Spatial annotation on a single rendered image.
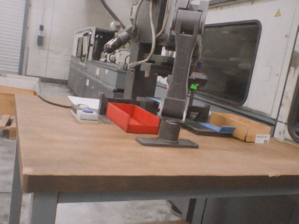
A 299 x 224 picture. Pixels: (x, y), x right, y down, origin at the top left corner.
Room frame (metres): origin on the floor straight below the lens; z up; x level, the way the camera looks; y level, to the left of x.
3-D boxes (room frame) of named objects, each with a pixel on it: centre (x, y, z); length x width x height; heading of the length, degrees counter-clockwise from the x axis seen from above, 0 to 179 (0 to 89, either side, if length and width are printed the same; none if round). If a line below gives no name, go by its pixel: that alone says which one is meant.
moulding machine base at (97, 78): (7.12, 1.10, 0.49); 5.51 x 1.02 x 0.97; 22
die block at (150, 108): (1.40, -0.05, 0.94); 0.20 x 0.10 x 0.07; 115
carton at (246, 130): (1.35, -0.40, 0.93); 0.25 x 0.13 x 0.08; 25
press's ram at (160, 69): (1.46, -0.01, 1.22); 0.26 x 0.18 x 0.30; 25
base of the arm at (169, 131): (0.97, -0.08, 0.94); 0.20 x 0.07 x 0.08; 115
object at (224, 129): (1.29, -0.29, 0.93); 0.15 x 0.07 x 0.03; 28
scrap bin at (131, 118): (1.17, 0.06, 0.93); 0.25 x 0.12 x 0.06; 25
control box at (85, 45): (6.77, 1.52, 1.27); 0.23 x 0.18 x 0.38; 112
